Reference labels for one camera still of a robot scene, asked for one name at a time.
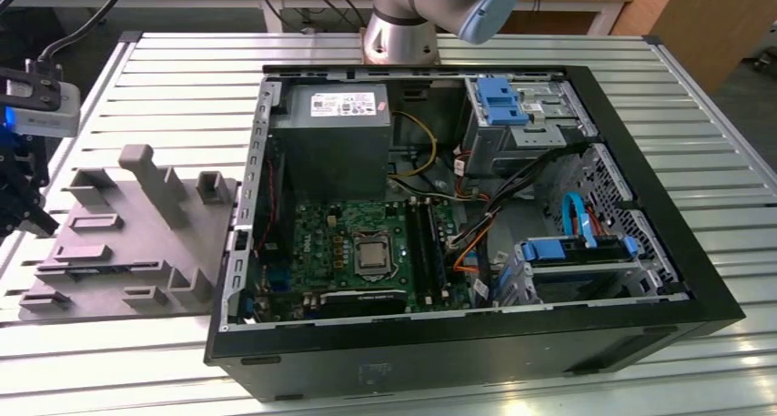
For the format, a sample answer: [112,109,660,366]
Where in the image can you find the black RAM slot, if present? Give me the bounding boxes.
[402,198,430,301]

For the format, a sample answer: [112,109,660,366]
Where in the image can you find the orange red power wires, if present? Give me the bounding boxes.
[448,147,494,279]

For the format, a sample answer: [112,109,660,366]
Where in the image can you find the blue plastic drive latch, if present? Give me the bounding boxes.
[476,76,524,127]

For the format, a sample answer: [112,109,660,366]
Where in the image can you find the installed RAM stick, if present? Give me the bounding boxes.
[424,200,455,299]

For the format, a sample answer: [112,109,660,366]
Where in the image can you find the blue flat data cable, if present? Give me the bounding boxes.
[562,191,600,249]

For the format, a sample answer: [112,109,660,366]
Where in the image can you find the silver CPU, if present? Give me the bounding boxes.
[356,243,390,271]

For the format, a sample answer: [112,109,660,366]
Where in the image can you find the yellow wire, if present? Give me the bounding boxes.
[391,110,439,178]

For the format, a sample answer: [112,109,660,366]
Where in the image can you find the metal disk bay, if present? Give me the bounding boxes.
[498,251,688,306]

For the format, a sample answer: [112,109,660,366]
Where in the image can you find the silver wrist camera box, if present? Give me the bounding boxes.
[0,78,83,138]

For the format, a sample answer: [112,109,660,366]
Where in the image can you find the grey parts rack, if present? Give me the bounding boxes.
[16,143,244,321]

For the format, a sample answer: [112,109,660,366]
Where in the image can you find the hard disk in blue carrier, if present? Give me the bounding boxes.
[522,236,639,265]

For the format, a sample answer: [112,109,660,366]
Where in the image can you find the wooden cabinet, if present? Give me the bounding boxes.
[628,0,777,96]

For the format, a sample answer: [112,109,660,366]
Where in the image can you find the metal socket cover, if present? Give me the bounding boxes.
[351,231,395,283]

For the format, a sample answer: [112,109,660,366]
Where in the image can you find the thick black cable bundle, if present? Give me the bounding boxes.
[446,142,594,253]

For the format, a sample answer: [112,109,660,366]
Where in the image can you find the green motherboard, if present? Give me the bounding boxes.
[246,197,482,321]

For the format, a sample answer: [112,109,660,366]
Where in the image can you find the black graphics card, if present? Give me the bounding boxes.
[307,288,410,320]

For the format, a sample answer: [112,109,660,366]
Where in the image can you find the grey power supply unit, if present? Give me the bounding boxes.
[270,82,394,203]

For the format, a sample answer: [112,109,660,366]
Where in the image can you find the black camera cable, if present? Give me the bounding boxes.
[23,0,132,78]

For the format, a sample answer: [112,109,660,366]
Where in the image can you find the black white wire bundle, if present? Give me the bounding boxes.
[388,174,491,204]

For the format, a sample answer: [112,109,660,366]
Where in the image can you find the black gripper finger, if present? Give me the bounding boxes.
[11,196,62,238]

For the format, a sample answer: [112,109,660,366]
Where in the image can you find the metal drive cage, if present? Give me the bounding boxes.
[464,76,600,174]

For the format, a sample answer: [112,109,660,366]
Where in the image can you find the black PC case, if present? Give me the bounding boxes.
[203,63,748,403]

